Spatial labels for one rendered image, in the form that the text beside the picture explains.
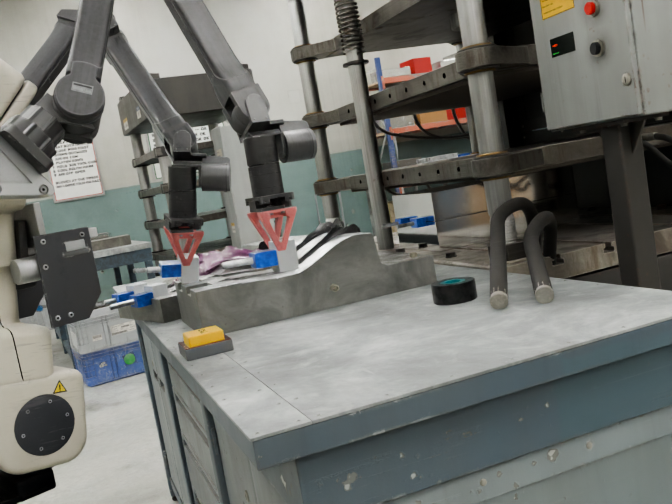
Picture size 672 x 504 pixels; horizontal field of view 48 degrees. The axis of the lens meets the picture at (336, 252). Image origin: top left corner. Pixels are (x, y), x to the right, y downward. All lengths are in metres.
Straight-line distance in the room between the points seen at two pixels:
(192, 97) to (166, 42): 2.96
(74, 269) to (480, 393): 0.77
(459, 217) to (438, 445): 1.36
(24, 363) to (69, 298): 0.13
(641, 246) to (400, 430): 0.96
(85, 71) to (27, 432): 0.61
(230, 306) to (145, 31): 7.76
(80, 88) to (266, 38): 8.21
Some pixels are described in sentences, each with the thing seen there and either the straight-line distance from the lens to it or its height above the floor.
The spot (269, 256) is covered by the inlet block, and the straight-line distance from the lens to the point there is 1.34.
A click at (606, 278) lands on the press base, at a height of 0.70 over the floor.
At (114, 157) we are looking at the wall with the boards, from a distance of 8.80.
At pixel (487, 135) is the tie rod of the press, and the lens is 1.81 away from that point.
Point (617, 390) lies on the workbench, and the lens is 1.09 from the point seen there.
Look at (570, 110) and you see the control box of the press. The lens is 1.76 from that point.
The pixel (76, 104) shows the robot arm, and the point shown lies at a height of 1.24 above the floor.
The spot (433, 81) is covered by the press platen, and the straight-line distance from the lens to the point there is 2.12.
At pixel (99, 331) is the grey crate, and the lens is 5.02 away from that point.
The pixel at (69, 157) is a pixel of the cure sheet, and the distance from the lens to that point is 8.73.
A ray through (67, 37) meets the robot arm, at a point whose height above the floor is 1.46.
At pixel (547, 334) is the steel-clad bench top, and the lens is 1.07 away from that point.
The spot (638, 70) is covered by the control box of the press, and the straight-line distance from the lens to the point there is 1.61.
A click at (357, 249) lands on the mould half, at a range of 1.52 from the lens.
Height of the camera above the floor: 1.06
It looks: 6 degrees down
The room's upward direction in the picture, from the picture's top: 10 degrees counter-clockwise
